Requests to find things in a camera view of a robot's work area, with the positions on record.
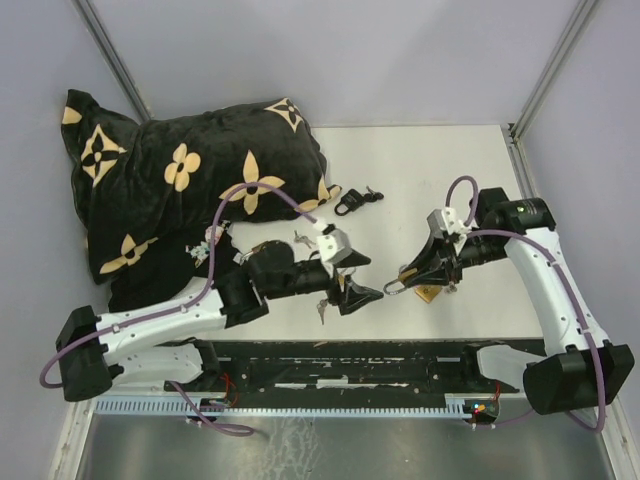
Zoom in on light blue cable duct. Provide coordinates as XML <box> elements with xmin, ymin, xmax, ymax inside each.
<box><xmin>94</xmin><ymin>390</ymin><xmax>497</xmax><ymax>420</ymax></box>

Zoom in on left aluminium frame post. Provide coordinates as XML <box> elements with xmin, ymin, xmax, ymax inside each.
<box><xmin>71</xmin><ymin>0</ymin><xmax>153</xmax><ymax>122</ymax></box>

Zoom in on large brass padlock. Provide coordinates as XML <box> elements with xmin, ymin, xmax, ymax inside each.
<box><xmin>239</xmin><ymin>246</ymin><xmax>260</xmax><ymax>265</ymax></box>

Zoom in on small padlock keys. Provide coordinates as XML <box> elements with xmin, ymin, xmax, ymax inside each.
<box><xmin>316</xmin><ymin>299</ymin><xmax>330</xmax><ymax>325</ymax></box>

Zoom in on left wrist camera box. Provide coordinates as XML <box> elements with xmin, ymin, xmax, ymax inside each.
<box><xmin>316</xmin><ymin>225</ymin><xmax>353</xmax><ymax>265</ymax></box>

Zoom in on black floral garment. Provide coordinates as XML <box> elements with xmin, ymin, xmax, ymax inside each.
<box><xmin>108</xmin><ymin>221</ymin><xmax>240</xmax><ymax>312</ymax></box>

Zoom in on large padlock keys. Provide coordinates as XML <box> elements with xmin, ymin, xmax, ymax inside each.
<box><xmin>294</xmin><ymin>230</ymin><xmax>316</xmax><ymax>249</ymax></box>

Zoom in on small brass padlock top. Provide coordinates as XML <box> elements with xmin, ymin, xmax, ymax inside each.
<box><xmin>383</xmin><ymin>268</ymin><xmax>417</xmax><ymax>296</ymax></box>

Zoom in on right aluminium frame post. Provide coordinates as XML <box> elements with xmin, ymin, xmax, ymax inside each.
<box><xmin>507</xmin><ymin>0</ymin><xmax>609</xmax><ymax>146</ymax></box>

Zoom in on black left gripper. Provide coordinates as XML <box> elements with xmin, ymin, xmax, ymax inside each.
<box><xmin>266</xmin><ymin>249</ymin><xmax>384</xmax><ymax>315</ymax></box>

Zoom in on black floral plush pillow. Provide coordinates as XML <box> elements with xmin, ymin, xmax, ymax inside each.
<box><xmin>61</xmin><ymin>89</ymin><xmax>341</xmax><ymax>283</ymax></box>

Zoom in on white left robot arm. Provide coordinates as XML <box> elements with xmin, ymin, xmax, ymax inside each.
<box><xmin>54</xmin><ymin>241</ymin><xmax>383</xmax><ymax>402</ymax></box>

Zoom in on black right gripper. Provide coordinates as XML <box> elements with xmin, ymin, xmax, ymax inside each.
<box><xmin>401</xmin><ymin>229</ymin><xmax>508</xmax><ymax>287</ymax></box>

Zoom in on black padlock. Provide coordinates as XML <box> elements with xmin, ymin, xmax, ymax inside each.
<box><xmin>334</xmin><ymin>189</ymin><xmax>365</xmax><ymax>217</ymax></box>

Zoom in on aluminium frame post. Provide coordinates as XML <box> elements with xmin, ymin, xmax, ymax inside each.
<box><xmin>507</xmin><ymin>0</ymin><xmax>609</xmax><ymax>146</ymax></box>
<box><xmin>71</xmin><ymin>0</ymin><xmax>153</xmax><ymax>122</ymax></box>

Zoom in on brass padlock long shackle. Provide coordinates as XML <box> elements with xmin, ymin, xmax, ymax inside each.
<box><xmin>414</xmin><ymin>285</ymin><xmax>442</xmax><ymax>304</ymax></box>

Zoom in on black padlock keys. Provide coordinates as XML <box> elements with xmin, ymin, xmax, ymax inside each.
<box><xmin>363</xmin><ymin>186</ymin><xmax>384</xmax><ymax>203</ymax></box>

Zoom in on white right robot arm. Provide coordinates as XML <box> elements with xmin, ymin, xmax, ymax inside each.
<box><xmin>398</xmin><ymin>188</ymin><xmax>635</xmax><ymax>415</ymax></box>

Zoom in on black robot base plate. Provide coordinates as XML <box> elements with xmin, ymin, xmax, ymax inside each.
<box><xmin>183</xmin><ymin>340</ymin><xmax>517</xmax><ymax>406</ymax></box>

